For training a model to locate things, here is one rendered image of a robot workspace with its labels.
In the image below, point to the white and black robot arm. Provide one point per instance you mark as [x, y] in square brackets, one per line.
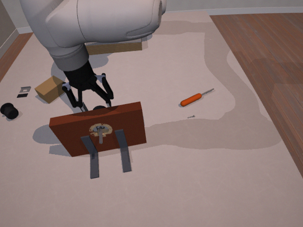
[64, 26]

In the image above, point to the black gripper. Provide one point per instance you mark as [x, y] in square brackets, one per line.
[82, 79]

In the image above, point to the orange-handled screwdriver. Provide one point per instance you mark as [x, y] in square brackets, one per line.
[193, 98]

